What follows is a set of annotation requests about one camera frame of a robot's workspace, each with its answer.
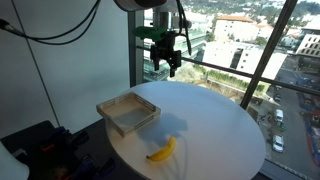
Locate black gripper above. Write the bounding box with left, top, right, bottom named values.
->
left=150, top=31, right=181, bottom=77

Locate yellow banana plush toy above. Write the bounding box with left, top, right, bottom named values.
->
left=146, top=136, right=176, bottom=162

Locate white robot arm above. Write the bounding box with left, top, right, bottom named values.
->
left=114, top=0, right=192, bottom=77

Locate light wooden tray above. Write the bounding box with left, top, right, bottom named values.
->
left=96, top=92, right=161, bottom=138

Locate round white table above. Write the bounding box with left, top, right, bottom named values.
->
left=107, top=81, right=266, bottom=180

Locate black blue clamp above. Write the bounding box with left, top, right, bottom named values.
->
left=64, top=155, right=116, bottom=180

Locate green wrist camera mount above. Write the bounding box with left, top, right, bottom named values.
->
left=133, top=26, right=166, bottom=42

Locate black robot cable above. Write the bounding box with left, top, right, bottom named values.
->
left=0, top=0, right=102, bottom=46

